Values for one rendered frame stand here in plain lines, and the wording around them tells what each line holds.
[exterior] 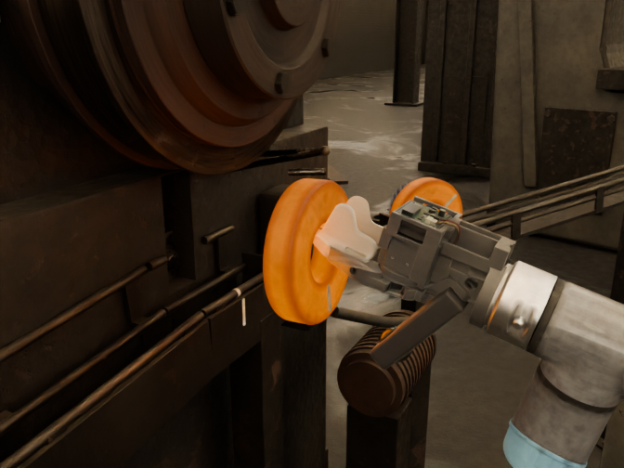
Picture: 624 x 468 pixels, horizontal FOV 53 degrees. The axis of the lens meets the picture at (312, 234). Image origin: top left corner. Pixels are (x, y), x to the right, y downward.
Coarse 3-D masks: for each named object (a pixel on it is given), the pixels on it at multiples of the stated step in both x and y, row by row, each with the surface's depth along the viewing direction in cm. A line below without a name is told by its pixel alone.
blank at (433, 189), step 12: (420, 180) 120; (432, 180) 119; (408, 192) 118; (420, 192) 118; (432, 192) 119; (444, 192) 121; (456, 192) 122; (396, 204) 119; (444, 204) 122; (456, 204) 123
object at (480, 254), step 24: (408, 216) 60; (432, 216) 60; (456, 216) 62; (384, 240) 60; (408, 240) 59; (432, 240) 58; (456, 240) 60; (480, 240) 59; (504, 240) 59; (384, 264) 62; (408, 264) 60; (432, 264) 59; (456, 264) 60; (480, 264) 58; (504, 264) 58; (408, 288) 61; (432, 288) 61; (456, 288) 60; (480, 288) 59; (480, 312) 58
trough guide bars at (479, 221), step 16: (592, 176) 146; (528, 192) 138; (544, 192) 140; (560, 192) 143; (576, 192) 136; (608, 192) 140; (480, 208) 132; (496, 208) 135; (512, 208) 136; (528, 208) 130; (560, 208) 134; (480, 224) 125; (512, 224) 129
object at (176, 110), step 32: (128, 0) 58; (160, 0) 60; (128, 32) 59; (160, 32) 62; (160, 64) 63; (192, 64) 65; (160, 96) 64; (192, 96) 67; (224, 96) 71; (192, 128) 70; (224, 128) 75; (256, 128) 81
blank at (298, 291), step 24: (288, 192) 64; (312, 192) 64; (336, 192) 69; (288, 216) 62; (312, 216) 64; (288, 240) 61; (312, 240) 65; (264, 264) 62; (288, 264) 61; (312, 264) 72; (288, 288) 62; (312, 288) 66; (336, 288) 71; (288, 312) 64; (312, 312) 67
